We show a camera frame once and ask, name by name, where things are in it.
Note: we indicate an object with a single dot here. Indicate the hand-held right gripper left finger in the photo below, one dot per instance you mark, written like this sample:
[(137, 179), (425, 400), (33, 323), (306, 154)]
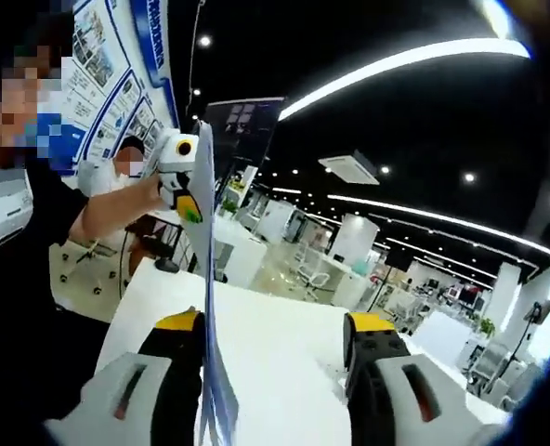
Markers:
[(177, 371)]

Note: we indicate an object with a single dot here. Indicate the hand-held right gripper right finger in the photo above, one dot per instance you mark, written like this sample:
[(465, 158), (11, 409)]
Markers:
[(372, 371)]

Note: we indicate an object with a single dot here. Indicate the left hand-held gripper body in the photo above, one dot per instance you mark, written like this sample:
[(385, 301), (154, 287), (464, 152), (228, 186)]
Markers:
[(175, 153)]

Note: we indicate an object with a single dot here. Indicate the large black monitor on stand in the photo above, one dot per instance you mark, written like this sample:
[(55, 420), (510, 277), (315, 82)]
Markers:
[(247, 125)]

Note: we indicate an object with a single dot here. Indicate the white table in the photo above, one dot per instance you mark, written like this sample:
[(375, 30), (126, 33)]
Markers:
[(279, 334)]

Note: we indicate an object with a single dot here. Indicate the white office chair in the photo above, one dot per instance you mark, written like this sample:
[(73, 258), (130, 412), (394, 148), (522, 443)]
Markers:
[(84, 260)]

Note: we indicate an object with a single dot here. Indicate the potted green plant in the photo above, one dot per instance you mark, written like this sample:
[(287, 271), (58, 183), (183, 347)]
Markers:
[(488, 327)]

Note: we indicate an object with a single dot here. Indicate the curved ceiling light strip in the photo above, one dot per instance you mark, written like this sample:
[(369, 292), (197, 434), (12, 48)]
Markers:
[(442, 46), (423, 215)]

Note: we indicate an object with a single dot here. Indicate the ceiling air conditioner unit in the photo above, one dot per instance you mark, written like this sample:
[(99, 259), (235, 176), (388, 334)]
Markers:
[(349, 167)]

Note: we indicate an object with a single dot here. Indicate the operator in black shirt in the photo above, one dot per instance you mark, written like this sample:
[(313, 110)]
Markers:
[(24, 306)]

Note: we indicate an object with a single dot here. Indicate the person's head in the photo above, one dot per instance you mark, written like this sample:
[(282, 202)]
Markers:
[(47, 32)]

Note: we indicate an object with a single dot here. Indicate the black tablet on tripod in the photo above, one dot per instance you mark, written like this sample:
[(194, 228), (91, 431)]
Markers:
[(540, 310)]

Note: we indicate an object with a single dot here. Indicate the white chest device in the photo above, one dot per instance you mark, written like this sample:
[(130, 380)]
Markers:
[(1, 209)]

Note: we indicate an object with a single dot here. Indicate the blue white wall display board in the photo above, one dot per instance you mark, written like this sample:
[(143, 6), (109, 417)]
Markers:
[(98, 69)]

